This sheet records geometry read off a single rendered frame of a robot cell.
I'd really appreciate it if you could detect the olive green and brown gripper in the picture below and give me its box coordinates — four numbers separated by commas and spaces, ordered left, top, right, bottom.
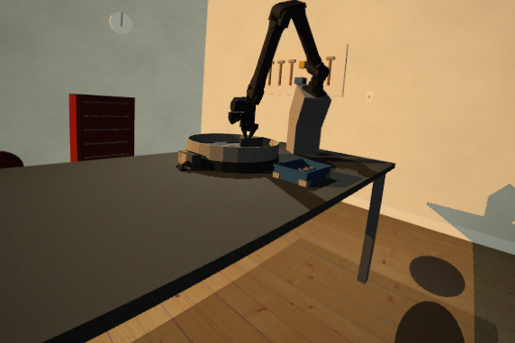
239, 113, 258, 139

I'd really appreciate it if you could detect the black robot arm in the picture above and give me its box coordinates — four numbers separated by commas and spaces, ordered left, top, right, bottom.
228, 0, 330, 124

